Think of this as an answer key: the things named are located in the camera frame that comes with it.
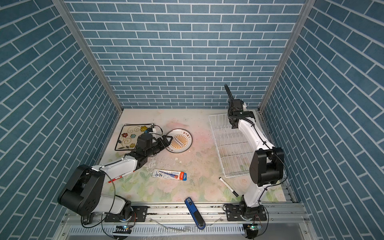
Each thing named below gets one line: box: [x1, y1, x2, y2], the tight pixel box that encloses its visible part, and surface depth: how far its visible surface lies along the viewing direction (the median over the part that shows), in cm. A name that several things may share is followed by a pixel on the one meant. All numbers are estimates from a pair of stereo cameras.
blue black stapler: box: [184, 197, 206, 230], surface depth 73 cm
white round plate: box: [165, 128, 193, 153], surface depth 104 cm
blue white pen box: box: [152, 169, 187, 181], surface depth 88 cm
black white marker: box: [218, 176, 239, 198], surface depth 84 cm
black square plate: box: [114, 123, 154, 151], surface depth 103 cm
